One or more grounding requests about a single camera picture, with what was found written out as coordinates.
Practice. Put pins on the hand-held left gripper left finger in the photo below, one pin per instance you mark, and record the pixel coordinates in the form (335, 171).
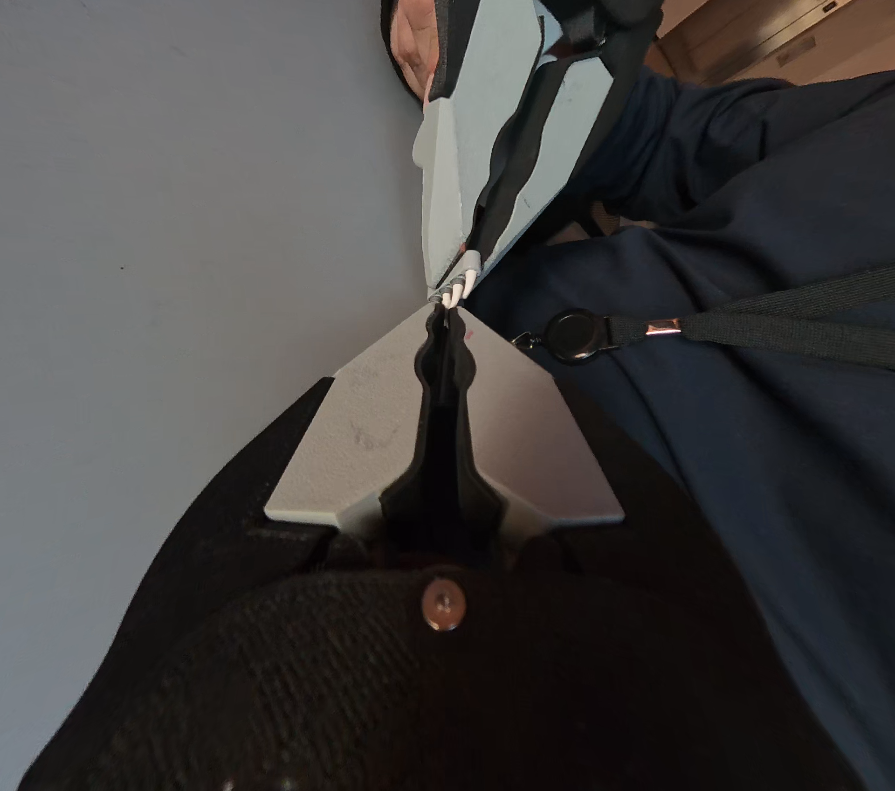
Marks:
(349, 441)

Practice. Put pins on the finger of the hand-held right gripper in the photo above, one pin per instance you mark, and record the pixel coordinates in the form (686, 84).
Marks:
(566, 126)
(482, 70)

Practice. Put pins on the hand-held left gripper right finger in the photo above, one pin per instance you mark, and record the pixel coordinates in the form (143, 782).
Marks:
(538, 448)

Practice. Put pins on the grey lego beam with teeth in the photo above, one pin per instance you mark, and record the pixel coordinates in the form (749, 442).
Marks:
(468, 261)

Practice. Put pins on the person's right forearm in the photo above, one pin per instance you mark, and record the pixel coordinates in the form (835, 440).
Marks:
(664, 161)

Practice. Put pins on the person's right hand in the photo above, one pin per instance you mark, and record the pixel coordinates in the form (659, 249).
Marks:
(412, 28)

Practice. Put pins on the black badge reel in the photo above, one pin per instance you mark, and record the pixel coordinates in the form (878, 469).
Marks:
(577, 336)

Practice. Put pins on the person in navy clothing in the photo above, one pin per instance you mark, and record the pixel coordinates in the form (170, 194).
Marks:
(769, 490)

